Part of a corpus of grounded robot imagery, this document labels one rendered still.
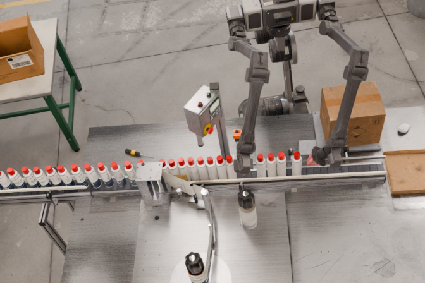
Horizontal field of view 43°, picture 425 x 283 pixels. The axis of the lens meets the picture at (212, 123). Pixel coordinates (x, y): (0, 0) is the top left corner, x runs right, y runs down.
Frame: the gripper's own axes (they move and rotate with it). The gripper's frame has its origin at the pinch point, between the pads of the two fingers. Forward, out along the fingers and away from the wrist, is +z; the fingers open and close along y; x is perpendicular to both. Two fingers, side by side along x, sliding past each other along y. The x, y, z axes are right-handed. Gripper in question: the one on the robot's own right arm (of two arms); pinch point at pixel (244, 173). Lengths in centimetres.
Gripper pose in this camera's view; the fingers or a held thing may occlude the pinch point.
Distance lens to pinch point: 286.8
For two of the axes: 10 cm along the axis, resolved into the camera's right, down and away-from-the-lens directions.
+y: 9.9, -0.7, -1.0
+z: 1.2, 6.0, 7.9
